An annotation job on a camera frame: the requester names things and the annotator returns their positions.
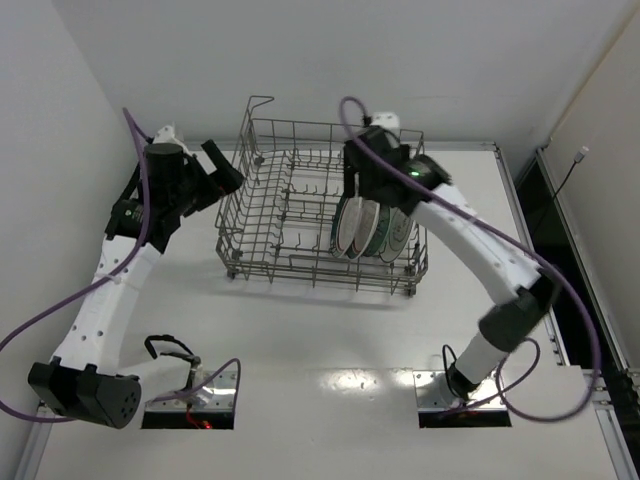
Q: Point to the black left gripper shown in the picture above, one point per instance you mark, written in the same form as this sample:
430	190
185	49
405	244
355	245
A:
201	178

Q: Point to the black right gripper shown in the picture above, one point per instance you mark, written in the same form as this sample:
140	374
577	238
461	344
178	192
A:
364	181

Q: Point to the teal red rimmed plate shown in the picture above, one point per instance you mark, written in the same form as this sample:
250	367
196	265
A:
367	226
345	225

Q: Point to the blue floral green plate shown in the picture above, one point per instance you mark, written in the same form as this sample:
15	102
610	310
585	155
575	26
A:
380	233

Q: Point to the white plate with dark outline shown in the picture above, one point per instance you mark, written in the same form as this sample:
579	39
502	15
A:
399	232

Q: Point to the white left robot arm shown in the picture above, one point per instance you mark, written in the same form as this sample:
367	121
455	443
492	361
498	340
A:
83	380

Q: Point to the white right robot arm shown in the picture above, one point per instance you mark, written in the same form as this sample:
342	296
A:
420	188

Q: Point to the grey wire dish rack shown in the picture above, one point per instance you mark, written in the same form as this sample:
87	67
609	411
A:
279	224

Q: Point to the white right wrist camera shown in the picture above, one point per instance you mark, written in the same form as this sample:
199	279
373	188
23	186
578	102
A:
387	120

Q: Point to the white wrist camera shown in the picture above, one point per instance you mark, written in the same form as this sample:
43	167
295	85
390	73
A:
169	134
387	120

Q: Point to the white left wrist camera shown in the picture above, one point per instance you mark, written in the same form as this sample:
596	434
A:
169	134

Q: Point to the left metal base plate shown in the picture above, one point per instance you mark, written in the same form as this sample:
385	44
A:
217	396

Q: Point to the metal base plate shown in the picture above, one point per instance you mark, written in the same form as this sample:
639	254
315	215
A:
434	396
217	396

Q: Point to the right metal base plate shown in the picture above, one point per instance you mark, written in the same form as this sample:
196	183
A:
434	396

